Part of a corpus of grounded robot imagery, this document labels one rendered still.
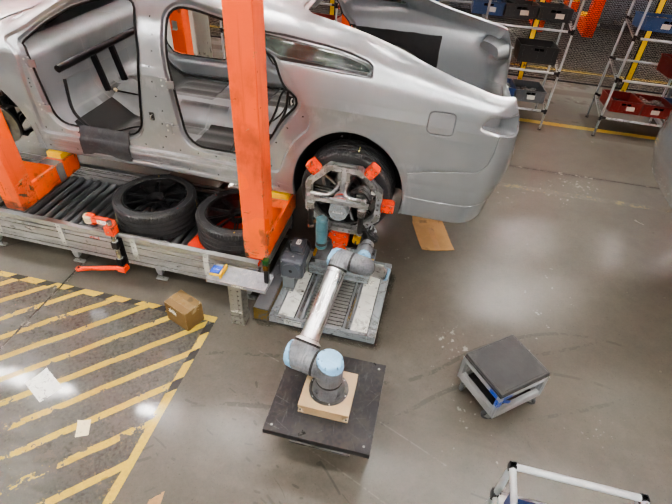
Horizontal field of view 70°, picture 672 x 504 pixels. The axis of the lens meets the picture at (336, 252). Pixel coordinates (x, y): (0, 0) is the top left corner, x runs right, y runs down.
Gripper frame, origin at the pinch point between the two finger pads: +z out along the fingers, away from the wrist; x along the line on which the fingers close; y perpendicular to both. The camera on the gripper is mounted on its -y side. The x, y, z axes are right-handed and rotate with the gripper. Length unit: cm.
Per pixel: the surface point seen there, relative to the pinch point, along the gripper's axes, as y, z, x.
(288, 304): 4, -43, -75
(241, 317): -17, -65, -95
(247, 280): -38, -62, -65
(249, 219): -68, -47, -37
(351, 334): 42, -57, -39
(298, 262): -16, -29, -50
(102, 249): -115, -39, -176
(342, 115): -75, 5, 36
